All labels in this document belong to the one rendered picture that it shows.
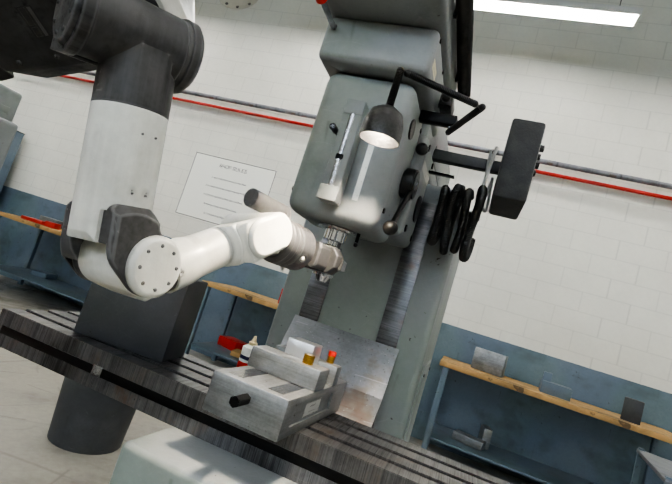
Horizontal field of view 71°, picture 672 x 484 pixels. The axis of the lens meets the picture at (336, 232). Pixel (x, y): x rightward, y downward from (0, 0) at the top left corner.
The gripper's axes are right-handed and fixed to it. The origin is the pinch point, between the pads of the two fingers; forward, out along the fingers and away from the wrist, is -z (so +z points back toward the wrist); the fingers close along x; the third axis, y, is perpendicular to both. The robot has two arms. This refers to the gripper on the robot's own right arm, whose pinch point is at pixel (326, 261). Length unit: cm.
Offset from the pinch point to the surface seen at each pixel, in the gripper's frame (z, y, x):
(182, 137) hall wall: -284, -132, 488
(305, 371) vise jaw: 6.5, 21.7, -7.7
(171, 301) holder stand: 13.0, 18.7, 27.6
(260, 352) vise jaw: 9.1, 21.5, 2.0
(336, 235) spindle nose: 1.8, -5.7, -1.6
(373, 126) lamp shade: 21.5, -21.9, -15.7
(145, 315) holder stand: 15.1, 23.4, 31.7
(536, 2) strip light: -311, -312, 82
